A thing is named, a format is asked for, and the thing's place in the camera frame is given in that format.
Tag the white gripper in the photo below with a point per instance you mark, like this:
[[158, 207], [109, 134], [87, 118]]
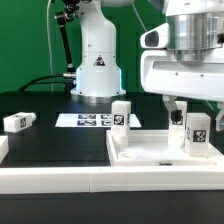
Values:
[[187, 63]]

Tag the white square table top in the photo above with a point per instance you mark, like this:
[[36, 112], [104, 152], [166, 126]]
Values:
[[150, 148]]

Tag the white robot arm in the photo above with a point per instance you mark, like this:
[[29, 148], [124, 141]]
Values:
[[98, 75]]

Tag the white marker base plate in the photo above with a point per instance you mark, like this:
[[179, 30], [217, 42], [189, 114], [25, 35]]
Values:
[[91, 120]]

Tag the white front fence rail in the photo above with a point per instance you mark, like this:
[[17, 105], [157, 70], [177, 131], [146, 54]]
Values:
[[110, 179]]

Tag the white fence rail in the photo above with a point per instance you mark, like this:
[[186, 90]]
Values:
[[3, 147], [110, 179]]

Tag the white left fence rail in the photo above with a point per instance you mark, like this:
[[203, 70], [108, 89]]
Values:
[[3, 147]]

